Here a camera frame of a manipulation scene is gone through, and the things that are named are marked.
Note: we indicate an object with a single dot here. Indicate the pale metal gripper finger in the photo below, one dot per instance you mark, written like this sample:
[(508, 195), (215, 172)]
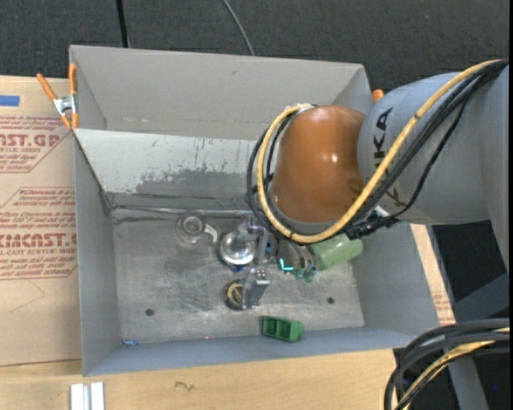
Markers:
[(256, 288), (254, 225)]

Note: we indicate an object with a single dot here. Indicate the black and gold round lid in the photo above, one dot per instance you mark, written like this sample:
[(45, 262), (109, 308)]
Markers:
[(233, 295)]

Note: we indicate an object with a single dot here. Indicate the clear round glass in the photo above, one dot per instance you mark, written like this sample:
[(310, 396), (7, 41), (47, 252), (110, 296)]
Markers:
[(236, 250)]

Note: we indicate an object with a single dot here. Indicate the green plastic block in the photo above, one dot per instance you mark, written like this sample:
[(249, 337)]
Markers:
[(282, 328)]

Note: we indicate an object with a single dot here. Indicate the pale green cylinder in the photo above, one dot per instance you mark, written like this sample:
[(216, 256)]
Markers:
[(337, 251)]

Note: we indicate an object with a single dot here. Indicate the clear glass cup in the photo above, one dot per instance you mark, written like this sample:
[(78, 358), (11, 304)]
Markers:
[(190, 227)]

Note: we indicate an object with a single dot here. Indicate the grey metal bin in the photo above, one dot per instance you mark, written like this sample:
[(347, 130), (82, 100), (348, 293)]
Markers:
[(162, 280)]

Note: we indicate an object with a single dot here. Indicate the brown cardboard board, red print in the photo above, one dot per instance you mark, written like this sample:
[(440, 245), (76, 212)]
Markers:
[(34, 314)]

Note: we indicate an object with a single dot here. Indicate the black cylinder on white bracket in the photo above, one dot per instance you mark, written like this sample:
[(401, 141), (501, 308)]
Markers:
[(367, 227)]

